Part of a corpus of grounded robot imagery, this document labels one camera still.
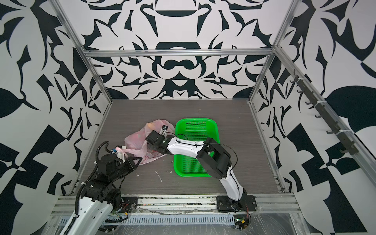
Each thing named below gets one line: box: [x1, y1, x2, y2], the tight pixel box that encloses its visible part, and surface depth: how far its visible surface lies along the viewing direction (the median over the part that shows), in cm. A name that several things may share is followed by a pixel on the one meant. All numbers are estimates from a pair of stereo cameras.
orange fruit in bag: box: [147, 122, 157, 130], surface depth 98 cm
